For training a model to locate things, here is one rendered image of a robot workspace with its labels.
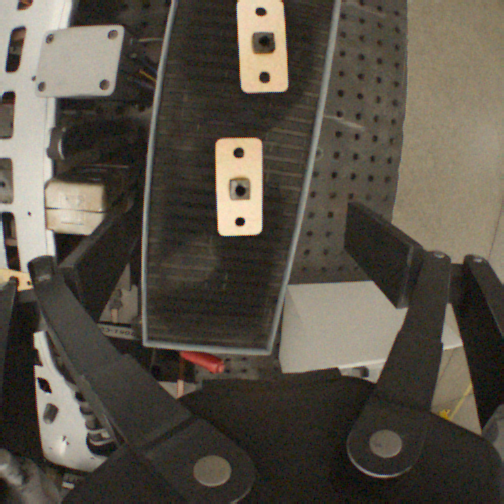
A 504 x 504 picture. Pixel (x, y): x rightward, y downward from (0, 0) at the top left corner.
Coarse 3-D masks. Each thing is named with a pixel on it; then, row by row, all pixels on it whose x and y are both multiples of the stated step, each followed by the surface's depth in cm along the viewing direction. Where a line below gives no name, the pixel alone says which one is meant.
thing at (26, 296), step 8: (32, 288) 11; (24, 296) 10; (32, 296) 10; (24, 304) 10; (32, 304) 10; (24, 312) 10; (32, 312) 10; (40, 312) 10; (24, 320) 10; (32, 320) 10; (40, 320) 10; (24, 328) 10; (32, 328) 10; (40, 328) 10
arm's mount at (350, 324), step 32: (288, 288) 84; (320, 288) 84; (352, 288) 84; (288, 320) 83; (320, 320) 71; (352, 320) 71; (384, 320) 70; (288, 352) 83; (320, 352) 61; (352, 352) 60; (384, 352) 60
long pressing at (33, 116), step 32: (0, 0) 26; (64, 0) 29; (0, 32) 29; (32, 32) 30; (0, 64) 31; (32, 64) 32; (0, 96) 33; (32, 96) 34; (32, 128) 36; (32, 160) 38; (32, 192) 40; (0, 224) 41; (32, 224) 42; (0, 256) 43; (32, 256) 43; (64, 384) 55; (64, 416) 59; (64, 448) 64
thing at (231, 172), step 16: (224, 144) 25; (240, 144) 26; (256, 144) 26; (224, 160) 26; (240, 160) 26; (256, 160) 26; (224, 176) 27; (240, 176) 27; (256, 176) 27; (224, 192) 27; (256, 192) 27; (224, 208) 28; (240, 208) 28; (256, 208) 28; (224, 224) 28; (256, 224) 29
